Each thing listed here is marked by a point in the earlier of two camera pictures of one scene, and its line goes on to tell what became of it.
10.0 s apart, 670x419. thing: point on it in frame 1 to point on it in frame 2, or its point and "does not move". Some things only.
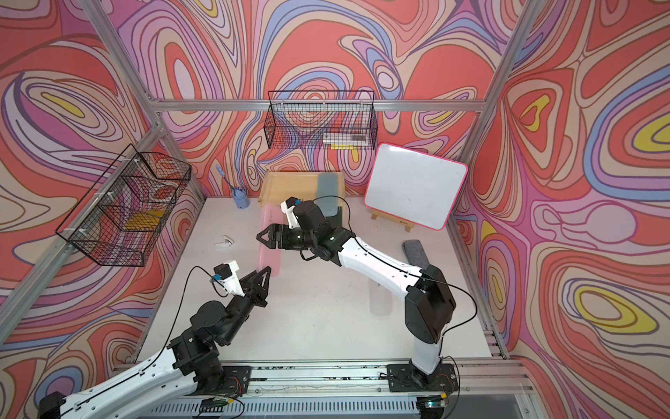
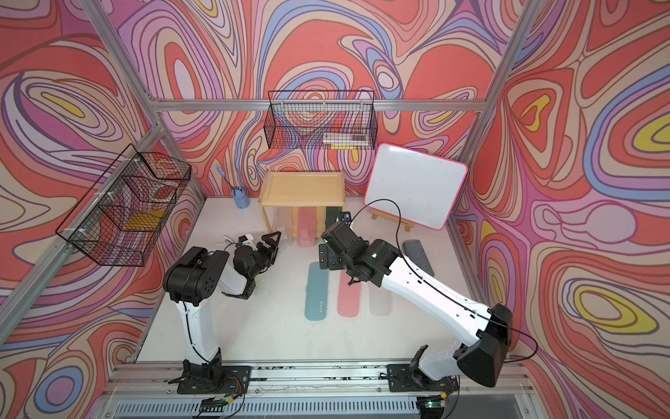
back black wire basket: x=322 y=120 does not move
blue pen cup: x=241 y=198 does not move
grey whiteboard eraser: x=415 y=254 does not move
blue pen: x=223 y=176 does not move
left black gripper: x=253 y=294 to x=269 y=253
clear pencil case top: x=379 y=299 does not move
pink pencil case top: x=270 y=257 to x=349 y=296
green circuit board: x=213 y=404 does not move
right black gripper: x=283 y=237 to x=326 y=255
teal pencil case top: x=327 y=194 to x=317 y=292
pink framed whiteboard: x=415 y=187 does not move
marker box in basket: x=345 y=140 does not move
